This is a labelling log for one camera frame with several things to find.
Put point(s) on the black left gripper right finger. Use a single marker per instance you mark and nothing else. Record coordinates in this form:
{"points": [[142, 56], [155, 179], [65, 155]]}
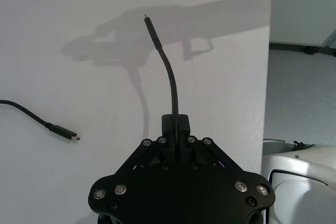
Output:
{"points": [[183, 129]]}

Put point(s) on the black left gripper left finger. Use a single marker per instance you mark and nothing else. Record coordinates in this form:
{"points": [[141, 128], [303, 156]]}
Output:
{"points": [[168, 129]]}

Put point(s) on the silver white robot body shell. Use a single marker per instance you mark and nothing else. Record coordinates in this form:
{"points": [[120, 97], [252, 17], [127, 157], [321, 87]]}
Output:
{"points": [[302, 182]]}

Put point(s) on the black rolling stand base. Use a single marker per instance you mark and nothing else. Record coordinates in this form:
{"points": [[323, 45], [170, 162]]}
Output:
{"points": [[302, 47]]}

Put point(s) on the white table cloth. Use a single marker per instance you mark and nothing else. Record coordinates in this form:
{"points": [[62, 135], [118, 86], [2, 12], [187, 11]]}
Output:
{"points": [[52, 24]]}

